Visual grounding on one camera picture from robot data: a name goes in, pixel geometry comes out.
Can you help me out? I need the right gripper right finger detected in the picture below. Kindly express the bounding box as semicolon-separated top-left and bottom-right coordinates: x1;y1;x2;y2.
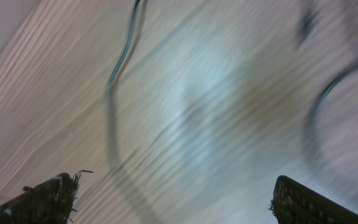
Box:
269;175;358;224

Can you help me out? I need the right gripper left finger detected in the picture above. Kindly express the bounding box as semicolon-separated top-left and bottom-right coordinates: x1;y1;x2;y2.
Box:
0;170;84;224

